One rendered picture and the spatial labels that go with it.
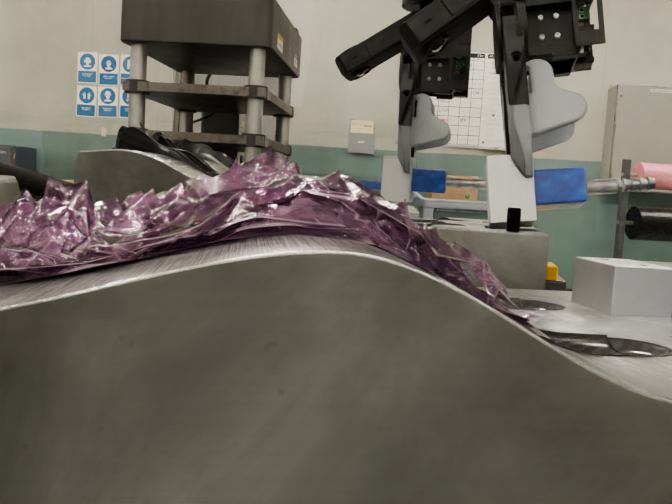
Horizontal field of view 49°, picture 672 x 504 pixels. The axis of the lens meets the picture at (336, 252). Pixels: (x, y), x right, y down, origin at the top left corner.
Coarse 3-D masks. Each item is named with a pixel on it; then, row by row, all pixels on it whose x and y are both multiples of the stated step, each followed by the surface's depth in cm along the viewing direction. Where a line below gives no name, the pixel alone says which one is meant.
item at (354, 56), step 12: (396, 24) 87; (372, 36) 87; (384, 36) 87; (396, 36) 87; (348, 48) 89; (360, 48) 88; (372, 48) 87; (384, 48) 87; (396, 48) 89; (336, 60) 89; (348, 60) 88; (360, 60) 88; (372, 60) 88; (384, 60) 91; (348, 72) 88; (360, 72) 90
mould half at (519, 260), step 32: (96, 160) 59; (128, 160) 58; (160, 160) 58; (96, 192) 59; (128, 192) 59; (160, 192) 58; (480, 224) 65; (480, 256) 54; (512, 256) 54; (544, 256) 53; (512, 288) 54; (544, 288) 53
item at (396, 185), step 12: (384, 156) 88; (396, 156) 88; (384, 168) 88; (396, 168) 88; (384, 180) 88; (396, 180) 88; (408, 180) 88; (420, 180) 88; (432, 180) 88; (444, 180) 88; (456, 180) 89; (468, 180) 89; (480, 180) 88; (384, 192) 88; (396, 192) 88; (408, 192) 88; (432, 192) 88; (444, 192) 89
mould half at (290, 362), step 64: (0, 192) 41; (192, 256) 23; (256, 256) 21; (320, 256) 21; (384, 256) 22; (0, 320) 20; (64, 320) 20; (128, 320) 21; (192, 320) 21; (256, 320) 21; (320, 320) 21; (384, 320) 21; (448, 320) 22; (512, 320) 22; (576, 320) 37; (640, 320) 39; (0, 384) 20; (64, 384) 20; (128, 384) 21; (192, 384) 21; (256, 384) 21; (320, 384) 21; (384, 384) 22; (448, 384) 22; (512, 384) 22; (576, 384) 22; (640, 384) 24; (0, 448) 20; (64, 448) 21; (128, 448) 21; (192, 448) 21; (256, 448) 21; (320, 448) 22; (384, 448) 22; (448, 448) 22; (512, 448) 22; (576, 448) 22; (640, 448) 23
